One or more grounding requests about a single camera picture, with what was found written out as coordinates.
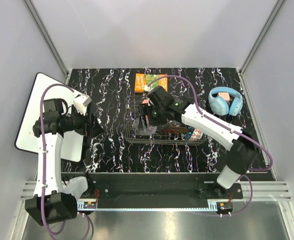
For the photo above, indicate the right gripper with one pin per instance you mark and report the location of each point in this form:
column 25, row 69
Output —
column 145, row 109

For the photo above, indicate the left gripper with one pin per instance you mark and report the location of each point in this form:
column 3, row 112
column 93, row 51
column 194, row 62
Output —
column 92, row 128

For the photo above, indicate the clear glass cup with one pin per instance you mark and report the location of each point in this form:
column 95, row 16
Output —
column 140, row 129

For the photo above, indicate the red floral plate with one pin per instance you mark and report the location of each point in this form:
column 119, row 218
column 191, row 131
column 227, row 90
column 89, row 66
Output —
column 175, row 129

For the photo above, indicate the wire dish rack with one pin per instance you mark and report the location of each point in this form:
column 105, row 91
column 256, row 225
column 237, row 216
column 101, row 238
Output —
column 159, row 137

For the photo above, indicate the blue triangle pattern bowl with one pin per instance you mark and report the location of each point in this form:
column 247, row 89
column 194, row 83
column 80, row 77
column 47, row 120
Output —
column 193, row 134

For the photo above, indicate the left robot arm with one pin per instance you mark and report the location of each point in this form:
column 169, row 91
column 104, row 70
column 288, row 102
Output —
column 53, row 201

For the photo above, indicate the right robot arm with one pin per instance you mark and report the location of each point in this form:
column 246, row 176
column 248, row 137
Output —
column 160, row 106

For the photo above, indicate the orange patterned box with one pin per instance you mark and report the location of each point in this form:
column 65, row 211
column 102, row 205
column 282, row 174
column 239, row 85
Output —
column 142, row 80

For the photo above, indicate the light blue headphones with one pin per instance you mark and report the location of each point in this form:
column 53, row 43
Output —
column 220, row 106

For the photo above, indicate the pink cube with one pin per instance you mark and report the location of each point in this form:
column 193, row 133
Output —
column 225, row 96

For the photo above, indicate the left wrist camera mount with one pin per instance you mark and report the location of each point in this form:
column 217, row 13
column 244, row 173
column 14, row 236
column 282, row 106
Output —
column 80, row 102

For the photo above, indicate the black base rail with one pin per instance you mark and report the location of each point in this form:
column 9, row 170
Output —
column 157, row 191

